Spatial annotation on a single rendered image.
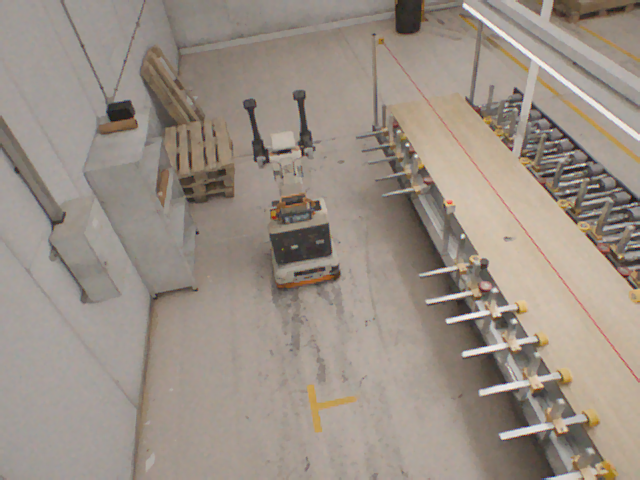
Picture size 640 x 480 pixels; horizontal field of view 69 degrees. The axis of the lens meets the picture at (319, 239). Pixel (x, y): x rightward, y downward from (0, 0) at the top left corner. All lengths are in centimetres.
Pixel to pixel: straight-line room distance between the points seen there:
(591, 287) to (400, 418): 162
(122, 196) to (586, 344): 348
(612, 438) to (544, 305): 87
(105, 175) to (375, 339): 257
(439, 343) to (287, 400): 134
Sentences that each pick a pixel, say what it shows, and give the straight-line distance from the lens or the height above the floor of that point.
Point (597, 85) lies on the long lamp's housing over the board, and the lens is 250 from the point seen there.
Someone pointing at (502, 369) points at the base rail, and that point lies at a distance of 328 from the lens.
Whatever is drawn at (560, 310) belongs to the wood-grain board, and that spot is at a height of 90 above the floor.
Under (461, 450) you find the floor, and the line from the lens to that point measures 376.
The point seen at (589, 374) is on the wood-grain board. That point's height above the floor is 90.
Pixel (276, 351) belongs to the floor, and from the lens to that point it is 419.
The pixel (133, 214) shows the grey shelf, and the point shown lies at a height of 106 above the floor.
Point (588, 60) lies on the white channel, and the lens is 254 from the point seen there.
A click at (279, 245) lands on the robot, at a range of 423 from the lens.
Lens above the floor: 344
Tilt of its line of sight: 43 degrees down
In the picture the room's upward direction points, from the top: 8 degrees counter-clockwise
